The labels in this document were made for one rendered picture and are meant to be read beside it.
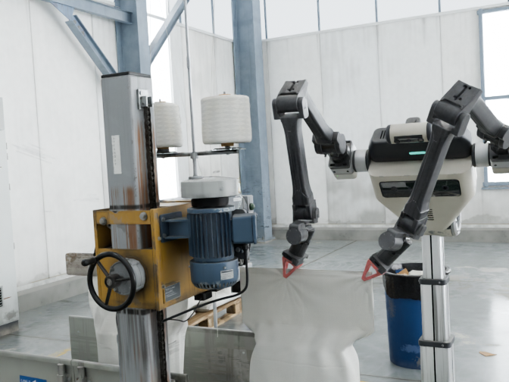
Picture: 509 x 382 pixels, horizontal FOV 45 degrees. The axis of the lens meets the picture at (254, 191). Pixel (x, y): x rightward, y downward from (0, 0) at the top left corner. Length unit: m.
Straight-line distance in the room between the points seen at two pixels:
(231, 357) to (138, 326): 0.84
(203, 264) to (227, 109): 0.50
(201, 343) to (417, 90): 7.91
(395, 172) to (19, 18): 5.48
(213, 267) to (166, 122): 0.55
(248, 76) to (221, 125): 9.03
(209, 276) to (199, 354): 1.01
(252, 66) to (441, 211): 8.73
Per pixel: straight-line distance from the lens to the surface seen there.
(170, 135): 2.11
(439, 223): 2.50
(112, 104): 1.95
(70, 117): 7.51
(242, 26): 11.15
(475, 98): 1.86
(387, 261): 2.01
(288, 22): 11.07
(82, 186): 7.59
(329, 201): 10.61
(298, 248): 2.11
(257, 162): 10.84
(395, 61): 10.33
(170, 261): 1.95
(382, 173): 2.37
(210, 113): 1.97
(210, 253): 1.86
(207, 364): 2.82
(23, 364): 2.75
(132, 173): 1.91
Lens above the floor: 1.47
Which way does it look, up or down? 3 degrees down
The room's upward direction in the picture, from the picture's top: 3 degrees counter-clockwise
